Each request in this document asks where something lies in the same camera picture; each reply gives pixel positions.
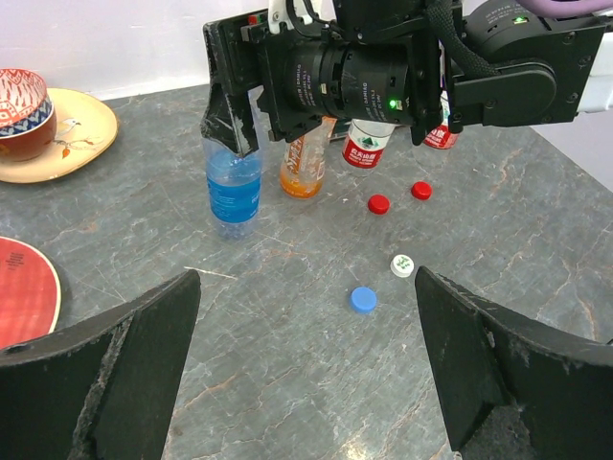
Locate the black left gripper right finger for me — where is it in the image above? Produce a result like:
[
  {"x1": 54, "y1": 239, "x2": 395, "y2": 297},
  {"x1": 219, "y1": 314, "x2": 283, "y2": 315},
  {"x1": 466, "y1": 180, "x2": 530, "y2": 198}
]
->
[{"x1": 415, "y1": 266, "x2": 612, "y2": 459}]

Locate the red patterned bowl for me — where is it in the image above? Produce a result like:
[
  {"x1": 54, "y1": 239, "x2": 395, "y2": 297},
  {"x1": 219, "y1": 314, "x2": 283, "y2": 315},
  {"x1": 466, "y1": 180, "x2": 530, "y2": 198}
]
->
[{"x1": 1, "y1": 68, "x2": 57, "y2": 162}]

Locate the clear bottle red label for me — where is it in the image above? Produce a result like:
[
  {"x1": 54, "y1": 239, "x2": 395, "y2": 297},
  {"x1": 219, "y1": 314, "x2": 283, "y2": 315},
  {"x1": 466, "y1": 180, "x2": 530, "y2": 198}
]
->
[{"x1": 423, "y1": 91, "x2": 459, "y2": 150}]

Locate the beige floral plate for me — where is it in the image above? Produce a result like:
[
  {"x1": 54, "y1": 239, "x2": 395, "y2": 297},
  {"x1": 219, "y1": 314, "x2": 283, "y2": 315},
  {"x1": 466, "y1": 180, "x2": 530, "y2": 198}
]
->
[{"x1": 1, "y1": 88, "x2": 119, "y2": 184}]

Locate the white orange-bottle cap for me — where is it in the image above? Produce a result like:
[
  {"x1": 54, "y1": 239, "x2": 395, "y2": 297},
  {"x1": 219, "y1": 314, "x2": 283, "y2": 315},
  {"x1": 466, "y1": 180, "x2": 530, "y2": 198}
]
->
[{"x1": 390, "y1": 254, "x2": 415, "y2": 278}]

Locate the clear bottle red cap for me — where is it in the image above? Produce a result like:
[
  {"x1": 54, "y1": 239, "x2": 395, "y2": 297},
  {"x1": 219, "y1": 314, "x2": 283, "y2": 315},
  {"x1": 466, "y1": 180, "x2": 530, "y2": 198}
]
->
[{"x1": 341, "y1": 119, "x2": 397, "y2": 176}]

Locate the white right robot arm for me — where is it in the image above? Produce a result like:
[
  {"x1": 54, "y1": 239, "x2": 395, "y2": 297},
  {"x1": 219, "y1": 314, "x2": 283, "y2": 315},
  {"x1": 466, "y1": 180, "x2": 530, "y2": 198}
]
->
[{"x1": 200, "y1": 1, "x2": 612, "y2": 157}]

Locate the blue bottle cap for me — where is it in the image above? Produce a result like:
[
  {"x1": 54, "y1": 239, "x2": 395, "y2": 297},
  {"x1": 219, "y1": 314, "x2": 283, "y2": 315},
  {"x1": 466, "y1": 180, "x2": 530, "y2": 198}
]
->
[{"x1": 350, "y1": 287, "x2": 377, "y2": 314}]

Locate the blue water bottle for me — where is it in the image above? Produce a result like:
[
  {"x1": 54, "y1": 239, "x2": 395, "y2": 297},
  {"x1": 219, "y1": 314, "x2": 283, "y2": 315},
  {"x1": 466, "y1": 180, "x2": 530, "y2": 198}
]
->
[{"x1": 202, "y1": 87, "x2": 268, "y2": 240}]

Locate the orange drink bottle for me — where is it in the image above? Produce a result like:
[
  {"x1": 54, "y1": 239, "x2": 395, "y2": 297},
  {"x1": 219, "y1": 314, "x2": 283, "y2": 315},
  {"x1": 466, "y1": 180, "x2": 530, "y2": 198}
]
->
[{"x1": 280, "y1": 117, "x2": 336, "y2": 199}]

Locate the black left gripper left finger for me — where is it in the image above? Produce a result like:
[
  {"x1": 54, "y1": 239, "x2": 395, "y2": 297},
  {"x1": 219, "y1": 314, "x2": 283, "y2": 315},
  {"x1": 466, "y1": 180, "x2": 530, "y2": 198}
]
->
[{"x1": 1, "y1": 269, "x2": 201, "y2": 459}]

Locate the teal red floral plate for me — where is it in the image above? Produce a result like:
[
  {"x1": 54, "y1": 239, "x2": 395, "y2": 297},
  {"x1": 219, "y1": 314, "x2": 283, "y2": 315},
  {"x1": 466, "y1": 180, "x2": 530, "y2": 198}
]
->
[{"x1": 0, "y1": 237, "x2": 61, "y2": 349}]

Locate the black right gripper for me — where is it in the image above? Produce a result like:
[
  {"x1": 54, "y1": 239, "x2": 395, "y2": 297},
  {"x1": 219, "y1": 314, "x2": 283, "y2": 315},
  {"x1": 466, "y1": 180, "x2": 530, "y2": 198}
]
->
[{"x1": 200, "y1": 9, "x2": 335, "y2": 157}]

